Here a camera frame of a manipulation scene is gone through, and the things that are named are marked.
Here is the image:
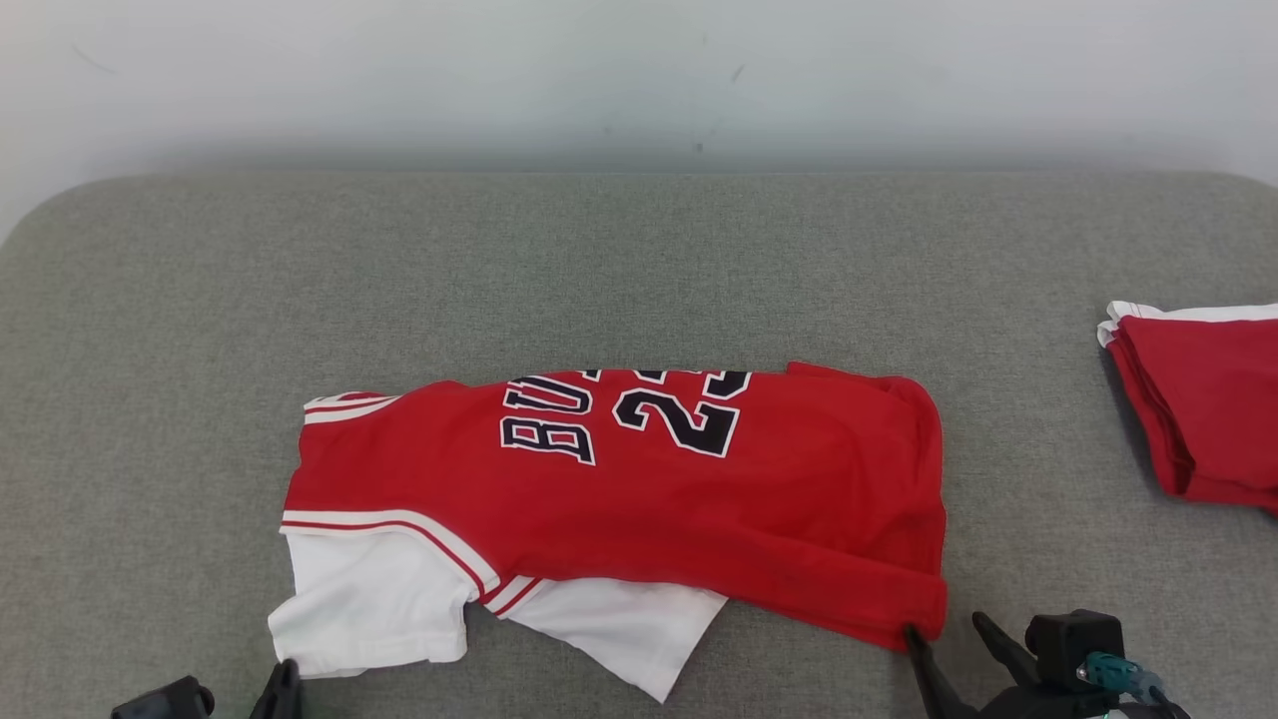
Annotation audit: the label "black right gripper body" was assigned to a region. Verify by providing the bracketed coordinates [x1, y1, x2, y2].
[973, 685, 1127, 719]

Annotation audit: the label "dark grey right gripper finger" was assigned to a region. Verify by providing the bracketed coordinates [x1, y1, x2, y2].
[902, 624, 979, 719]
[971, 611, 1044, 690]

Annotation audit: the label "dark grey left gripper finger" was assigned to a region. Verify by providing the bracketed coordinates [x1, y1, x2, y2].
[250, 659, 304, 719]

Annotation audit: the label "red Bulls jersey white sleeves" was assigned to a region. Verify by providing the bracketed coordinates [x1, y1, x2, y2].
[268, 361, 950, 703]

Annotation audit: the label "red Bulls shorts white trim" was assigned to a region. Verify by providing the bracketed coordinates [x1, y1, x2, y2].
[1096, 300, 1278, 515]

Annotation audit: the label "teal right camera connector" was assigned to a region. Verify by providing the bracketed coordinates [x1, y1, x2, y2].
[1076, 651, 1167, 702]

